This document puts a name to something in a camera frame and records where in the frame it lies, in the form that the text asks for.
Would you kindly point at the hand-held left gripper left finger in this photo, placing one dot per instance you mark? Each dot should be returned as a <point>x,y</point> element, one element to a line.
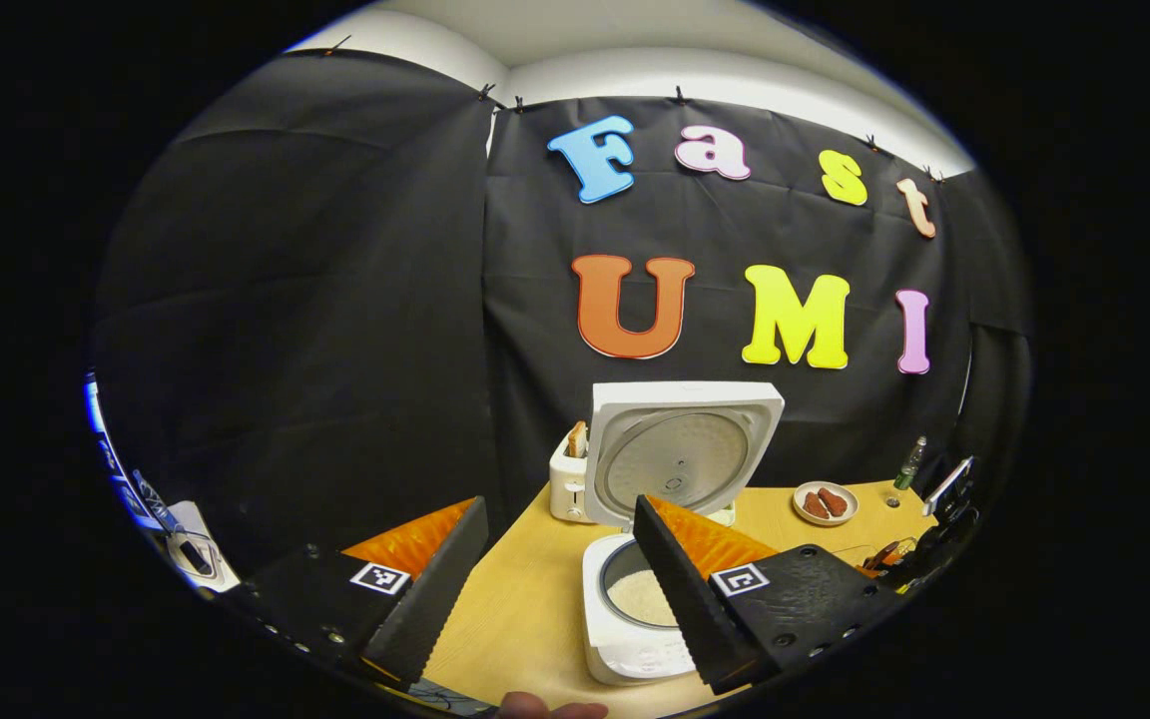
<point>435,599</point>

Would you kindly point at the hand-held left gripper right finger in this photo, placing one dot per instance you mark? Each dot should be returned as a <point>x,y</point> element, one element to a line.
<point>690,609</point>

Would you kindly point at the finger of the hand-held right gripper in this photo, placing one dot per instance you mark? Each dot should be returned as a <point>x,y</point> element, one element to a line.
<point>884,555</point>

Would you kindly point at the white rice heap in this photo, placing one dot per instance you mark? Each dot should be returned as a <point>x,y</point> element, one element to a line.
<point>640,599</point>

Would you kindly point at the white rice cooker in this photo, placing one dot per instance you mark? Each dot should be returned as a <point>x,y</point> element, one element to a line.
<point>680,459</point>

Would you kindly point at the brown meat piece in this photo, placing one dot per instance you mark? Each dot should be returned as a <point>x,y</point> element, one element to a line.
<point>835,501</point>
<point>815,505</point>

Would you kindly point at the green glass bottle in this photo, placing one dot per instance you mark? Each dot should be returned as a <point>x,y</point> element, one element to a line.
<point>910,464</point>

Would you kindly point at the small white plate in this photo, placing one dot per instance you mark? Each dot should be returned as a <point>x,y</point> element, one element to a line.
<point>807,517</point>

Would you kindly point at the white toaster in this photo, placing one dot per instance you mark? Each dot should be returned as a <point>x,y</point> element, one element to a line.
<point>567,489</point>

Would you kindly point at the toast bread slice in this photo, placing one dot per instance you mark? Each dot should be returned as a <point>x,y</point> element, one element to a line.
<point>577,439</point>

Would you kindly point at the white device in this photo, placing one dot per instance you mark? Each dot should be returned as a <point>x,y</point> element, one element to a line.
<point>201,549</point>

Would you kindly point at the black backdrop cloth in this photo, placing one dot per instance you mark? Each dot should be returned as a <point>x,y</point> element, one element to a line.
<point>335,300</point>

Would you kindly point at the computer screen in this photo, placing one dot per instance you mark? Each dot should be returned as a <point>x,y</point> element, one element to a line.
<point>121,469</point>

